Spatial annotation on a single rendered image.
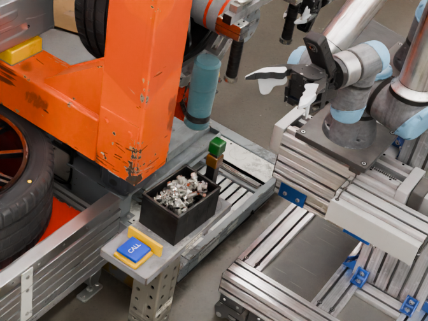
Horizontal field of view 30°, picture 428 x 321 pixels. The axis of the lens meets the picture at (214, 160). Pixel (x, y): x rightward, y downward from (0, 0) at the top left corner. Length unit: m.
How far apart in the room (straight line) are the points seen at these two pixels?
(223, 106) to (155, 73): 1.54
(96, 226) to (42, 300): 0.28
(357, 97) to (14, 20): 1.12
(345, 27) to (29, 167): 1.06
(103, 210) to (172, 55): 0.57
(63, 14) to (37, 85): 1.73
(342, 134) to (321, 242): 0.70
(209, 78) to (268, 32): 1.78
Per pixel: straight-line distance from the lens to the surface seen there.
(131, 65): 2.17
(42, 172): 2.44
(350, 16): 1.91
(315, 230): 2.85
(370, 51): 1.79
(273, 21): 4.44
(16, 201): 2.34
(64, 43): 3.98
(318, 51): 1.65
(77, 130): 2.45
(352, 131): 2.20
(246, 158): 3.29
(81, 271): 2.59
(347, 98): 1.83
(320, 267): 2.73
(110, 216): 2.55
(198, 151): 3.14
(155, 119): 2.28
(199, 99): 2.63
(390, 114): 2.09
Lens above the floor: 2.11
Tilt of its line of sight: 39 degrees down
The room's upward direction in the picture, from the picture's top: 12 degrees clockwise
